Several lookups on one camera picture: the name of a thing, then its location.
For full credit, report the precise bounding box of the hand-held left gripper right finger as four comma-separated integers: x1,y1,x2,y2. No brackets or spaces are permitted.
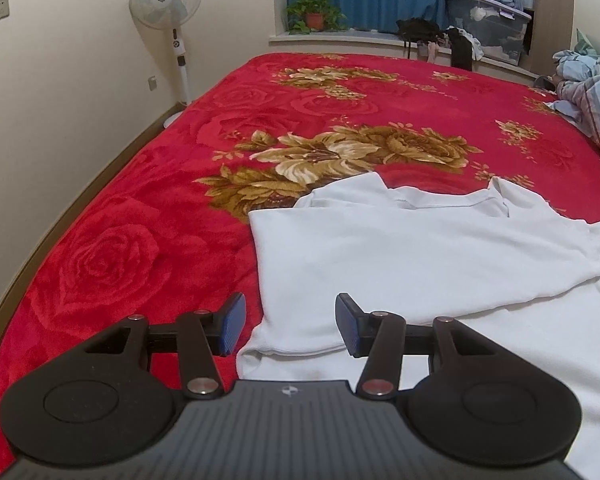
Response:
335,292,511,397

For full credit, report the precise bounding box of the plaid blue quilt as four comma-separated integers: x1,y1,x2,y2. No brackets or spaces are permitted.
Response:
552,25,600,173

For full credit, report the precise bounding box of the clear plastic storage bin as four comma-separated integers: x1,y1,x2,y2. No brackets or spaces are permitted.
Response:
445,0,532,67

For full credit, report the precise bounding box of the red floral blanket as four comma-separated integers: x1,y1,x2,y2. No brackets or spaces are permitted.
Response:
0,51,600,466

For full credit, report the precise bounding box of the white shirt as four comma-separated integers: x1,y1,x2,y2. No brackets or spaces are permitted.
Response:
236,172,600,480

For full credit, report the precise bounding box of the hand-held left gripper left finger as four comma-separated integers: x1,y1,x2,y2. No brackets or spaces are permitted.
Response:
82,292,246,401

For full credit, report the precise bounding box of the green patterned cloth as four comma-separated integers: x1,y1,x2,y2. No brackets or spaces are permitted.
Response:
575,29,599,56

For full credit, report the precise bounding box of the wooden shelf unit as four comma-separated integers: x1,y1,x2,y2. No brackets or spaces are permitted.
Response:
500,0,576,57

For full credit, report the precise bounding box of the black bag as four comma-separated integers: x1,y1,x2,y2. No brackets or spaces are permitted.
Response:
396,17,444,61

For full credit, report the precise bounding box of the white window sill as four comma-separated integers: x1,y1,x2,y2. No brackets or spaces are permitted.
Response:
269,30,541,79

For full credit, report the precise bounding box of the white crumpled cloth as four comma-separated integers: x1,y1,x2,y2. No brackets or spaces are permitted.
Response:
462,30,487,61

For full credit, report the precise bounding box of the potted green plant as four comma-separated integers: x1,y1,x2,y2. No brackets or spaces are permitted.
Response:
286,0,347,36

